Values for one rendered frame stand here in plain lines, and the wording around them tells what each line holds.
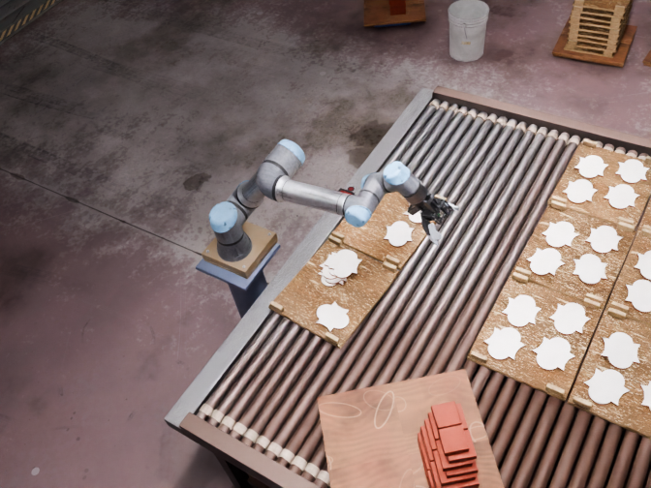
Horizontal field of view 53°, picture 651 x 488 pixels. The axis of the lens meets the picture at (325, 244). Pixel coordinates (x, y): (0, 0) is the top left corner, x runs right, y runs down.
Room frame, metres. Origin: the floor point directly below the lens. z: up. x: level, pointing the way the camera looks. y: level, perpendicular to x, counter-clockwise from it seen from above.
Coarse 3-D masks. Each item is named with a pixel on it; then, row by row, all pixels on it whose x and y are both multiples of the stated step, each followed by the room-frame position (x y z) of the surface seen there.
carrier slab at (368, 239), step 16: (384, 208) 1.91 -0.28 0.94; (400, 208) 1.90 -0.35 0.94; (368, 224) 1.84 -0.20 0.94; (384, 224) 1.83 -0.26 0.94; (416, 224) 1.79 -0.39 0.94; (352, 240) 1.77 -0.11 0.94; (368, 240) 1.75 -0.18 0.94; (384, 240) 1.74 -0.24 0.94; (416, 240) 1.70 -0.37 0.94; (368, 256) 1.68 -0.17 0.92; (384, 256) 1.65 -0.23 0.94; (400, 256) 1.64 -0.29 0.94
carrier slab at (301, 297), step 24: (312, 264) 1.68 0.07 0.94; (360, 264) 1.63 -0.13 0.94; (288, 288) 1.58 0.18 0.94; (312, 288) 1.56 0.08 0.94; (336, 288) 1.54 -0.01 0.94; (360, 288) 1.52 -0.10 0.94; (384, 288) 1.50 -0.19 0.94; (288, 312) 1.47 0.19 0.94; (312, 312) 1.45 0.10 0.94; (360, 312) 1.41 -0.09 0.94; (336, 336) 1.32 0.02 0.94
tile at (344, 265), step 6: (348, 252) 1.67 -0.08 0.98; (354, 252) 1.67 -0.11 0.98; (336, 258) 1.66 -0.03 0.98; (342, 258) 1.65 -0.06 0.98; (348, 258) 1.64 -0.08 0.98; (354, 258) 1.64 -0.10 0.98; (336, 264) 1.62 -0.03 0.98; (342, 264) 1.62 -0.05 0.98; (348, 264) 1.61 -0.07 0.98; (354, 264) 1.60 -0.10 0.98; (336, 270) 1.59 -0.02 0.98; (342, 270) 1.59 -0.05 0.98; (348, 270) 1.58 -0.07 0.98; (354, 270) 1.58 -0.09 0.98; (336, 276) 1.57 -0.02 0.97; (342, 276) 1.56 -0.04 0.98; (348, 276) 1.56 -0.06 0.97
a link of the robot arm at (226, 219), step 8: (216, 208) 1.89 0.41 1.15; (224, 208) 1.88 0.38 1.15; (232, 208) 1.87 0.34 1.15; (240, 208) 1.89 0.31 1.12; (216, 216) 1.85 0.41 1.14; (224, 216) 1.84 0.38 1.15; (232, 216) 1.83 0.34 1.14; (240, 216) 1.86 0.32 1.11; (216, 224) 1.81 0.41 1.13; (224, 224) 1.81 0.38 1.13; (232, 224) 1.81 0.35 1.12; (240, 224) 1.84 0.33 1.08; (216, 232) 1.82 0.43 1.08; (224, 232) 1.80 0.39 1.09; (232, 232) 1.81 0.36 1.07; (240, 232) 1.83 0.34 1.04; (224, 240) 1.80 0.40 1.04; (232, 240) 1.80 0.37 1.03
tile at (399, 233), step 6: (396, 222) 1.82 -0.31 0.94; (402, 222) 1.81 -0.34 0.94; (390, 228) 1.79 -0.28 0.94; (396, 228) 1.78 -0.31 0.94; (402, 228) 1.78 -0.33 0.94; (408, 228) 1.77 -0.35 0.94; (390, 234) 1.75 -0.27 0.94; (396, 234) 1.75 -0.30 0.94; (402, 234) 1.74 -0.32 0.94; (408, 234) 1.74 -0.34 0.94; (390, 240) 1.72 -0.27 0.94; (396, 240) 1.72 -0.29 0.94; (402, 240) 1.71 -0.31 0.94; (408, 240) 1.71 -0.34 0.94; (396, 246) 1.69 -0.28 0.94; (402, 246) 1.69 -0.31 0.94
